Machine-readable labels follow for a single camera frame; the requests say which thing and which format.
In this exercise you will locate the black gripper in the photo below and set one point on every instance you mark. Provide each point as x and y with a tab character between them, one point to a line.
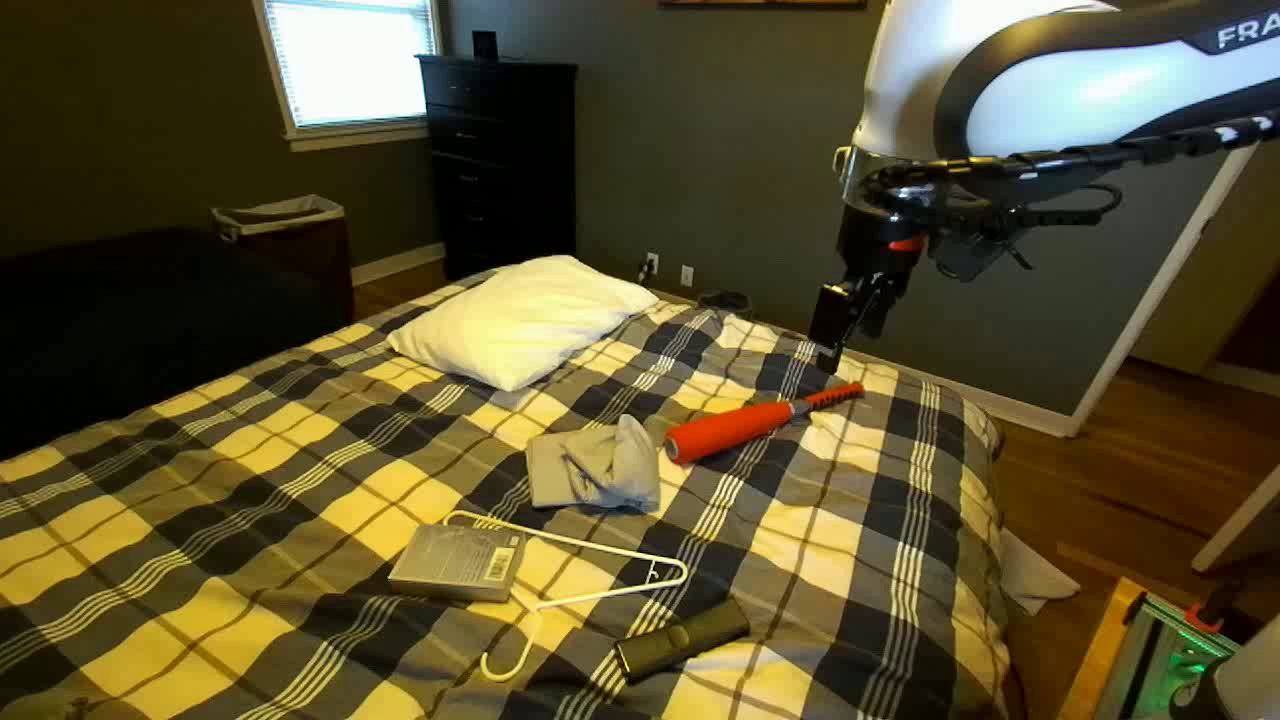
847	314

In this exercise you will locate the orange toy bat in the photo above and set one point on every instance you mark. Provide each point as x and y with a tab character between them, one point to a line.
742	427

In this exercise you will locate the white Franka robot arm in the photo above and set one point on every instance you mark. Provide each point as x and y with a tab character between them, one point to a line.
1064	81

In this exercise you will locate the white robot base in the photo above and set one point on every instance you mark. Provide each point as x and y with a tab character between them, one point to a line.
1249	688

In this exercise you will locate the dark object on floor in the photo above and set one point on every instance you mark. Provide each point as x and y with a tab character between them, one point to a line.
724	303

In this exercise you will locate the grey folded cloth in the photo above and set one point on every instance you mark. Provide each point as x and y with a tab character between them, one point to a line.
599	465

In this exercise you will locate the white plastic clothes hanger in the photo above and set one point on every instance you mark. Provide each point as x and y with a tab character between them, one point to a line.
625	550

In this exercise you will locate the white cloth beside bed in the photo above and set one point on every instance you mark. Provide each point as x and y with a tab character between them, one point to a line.
1032	573

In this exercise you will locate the large white leaning board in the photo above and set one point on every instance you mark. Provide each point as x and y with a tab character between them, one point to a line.
1134	305

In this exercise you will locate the white pillow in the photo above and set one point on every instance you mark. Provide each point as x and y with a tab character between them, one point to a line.
521	322

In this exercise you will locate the dark cylindrical flashlight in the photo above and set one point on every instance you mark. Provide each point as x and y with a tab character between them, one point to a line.
680	639

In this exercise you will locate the black tall dresser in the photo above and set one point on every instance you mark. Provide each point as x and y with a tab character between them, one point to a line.
506	165

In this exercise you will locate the small dark item on dresser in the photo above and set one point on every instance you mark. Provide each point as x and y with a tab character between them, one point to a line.
485	47

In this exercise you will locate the brown laundry hamper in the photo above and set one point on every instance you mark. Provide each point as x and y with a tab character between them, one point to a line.
286	244

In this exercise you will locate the yellow grey plaid bedspread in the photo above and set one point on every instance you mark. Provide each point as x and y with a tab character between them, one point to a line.
265	534

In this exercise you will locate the white wall outlet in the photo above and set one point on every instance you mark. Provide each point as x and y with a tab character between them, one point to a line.
686	272
648	265

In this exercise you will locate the white slanted post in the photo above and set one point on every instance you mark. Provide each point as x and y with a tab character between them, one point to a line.
1242	520

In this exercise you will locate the green metal frame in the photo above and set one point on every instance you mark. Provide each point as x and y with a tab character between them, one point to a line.
1153	663

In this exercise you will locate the bright window with white frame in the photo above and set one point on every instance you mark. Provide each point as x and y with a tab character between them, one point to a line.
348	61

